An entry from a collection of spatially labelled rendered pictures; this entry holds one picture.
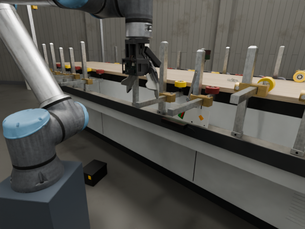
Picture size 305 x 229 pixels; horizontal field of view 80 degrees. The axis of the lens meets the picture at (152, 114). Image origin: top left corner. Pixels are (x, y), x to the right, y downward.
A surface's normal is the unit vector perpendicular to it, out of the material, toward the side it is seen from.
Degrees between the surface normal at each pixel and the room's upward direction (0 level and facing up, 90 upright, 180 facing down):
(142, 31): 90
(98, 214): 0
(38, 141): 90
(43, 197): 0
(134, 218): 0
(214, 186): 90
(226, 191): 90
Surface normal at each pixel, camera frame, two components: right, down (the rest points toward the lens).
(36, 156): 0.62, 0.27
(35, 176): 0.41, -0.04
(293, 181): -0.67, 0.23
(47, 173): 0.79, -0.14
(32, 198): 0.02, -0.95
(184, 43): -0.11, 0.33
